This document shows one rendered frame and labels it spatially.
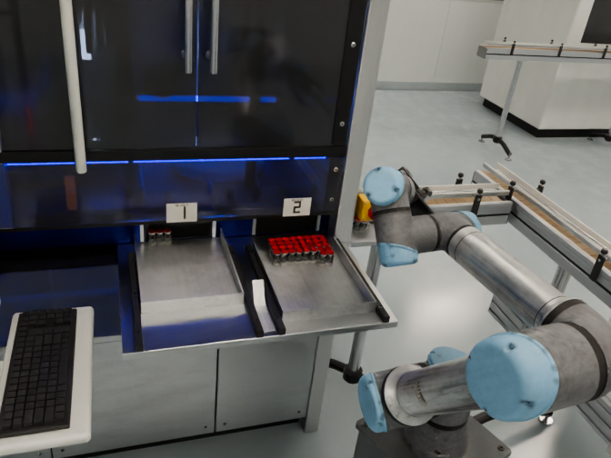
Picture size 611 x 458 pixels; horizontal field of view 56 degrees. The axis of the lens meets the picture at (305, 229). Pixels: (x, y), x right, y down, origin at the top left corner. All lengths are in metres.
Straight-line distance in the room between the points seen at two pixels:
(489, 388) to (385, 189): 0.42
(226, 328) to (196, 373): 0.60
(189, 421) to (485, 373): 1.50
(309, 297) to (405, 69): 5.64
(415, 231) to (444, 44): 6.15
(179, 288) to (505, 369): 0.99
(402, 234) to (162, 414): 1.30
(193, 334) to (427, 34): 5.97
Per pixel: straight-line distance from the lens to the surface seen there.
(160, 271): 1.66
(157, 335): 1.45
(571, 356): 0.87
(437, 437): 1.34
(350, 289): 1.64
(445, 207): 2.10
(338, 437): 2.42
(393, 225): 1.10
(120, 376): 2.01
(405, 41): 6.96
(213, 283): 1.61
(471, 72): 7.51
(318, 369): 2.17
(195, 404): 2.15
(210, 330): 1.46
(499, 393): 0.85
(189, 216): 1.67
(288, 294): 1.58
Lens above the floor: 1.82
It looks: 30 degrees down
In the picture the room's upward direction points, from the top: 7 degrees clockwise
